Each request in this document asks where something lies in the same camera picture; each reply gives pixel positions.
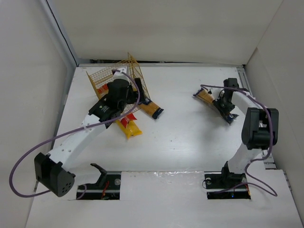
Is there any red white spaghetti bag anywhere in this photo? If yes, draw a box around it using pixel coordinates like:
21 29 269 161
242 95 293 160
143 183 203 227
97 84 138 130

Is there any blue patterned spaghetti bag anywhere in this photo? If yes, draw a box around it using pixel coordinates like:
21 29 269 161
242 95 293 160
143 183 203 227
193 88 239 125

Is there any yellow spaghetti bag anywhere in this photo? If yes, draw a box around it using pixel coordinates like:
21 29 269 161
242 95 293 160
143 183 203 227
116 120 142 139

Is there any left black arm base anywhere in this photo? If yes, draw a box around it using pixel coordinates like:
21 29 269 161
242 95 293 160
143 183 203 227
76 171 122 200

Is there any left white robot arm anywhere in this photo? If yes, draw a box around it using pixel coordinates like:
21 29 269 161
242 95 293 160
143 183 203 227
34 78 144 197

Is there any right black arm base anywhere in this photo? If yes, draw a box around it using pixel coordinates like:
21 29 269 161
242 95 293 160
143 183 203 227
203 172 251 200

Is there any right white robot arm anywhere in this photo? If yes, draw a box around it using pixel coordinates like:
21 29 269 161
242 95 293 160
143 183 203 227
205 78 279 189

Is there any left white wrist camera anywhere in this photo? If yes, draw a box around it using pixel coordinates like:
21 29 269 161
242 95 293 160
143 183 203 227
112 66 129 81

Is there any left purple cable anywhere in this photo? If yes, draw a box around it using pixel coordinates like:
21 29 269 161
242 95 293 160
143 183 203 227
9 69 141 198

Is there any yellow wire mesh shelf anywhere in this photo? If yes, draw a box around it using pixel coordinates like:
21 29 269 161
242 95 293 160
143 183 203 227
87 53 150 99

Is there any aluminium rail right side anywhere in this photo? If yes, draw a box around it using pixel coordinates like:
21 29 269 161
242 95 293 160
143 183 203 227
237 67 279 161

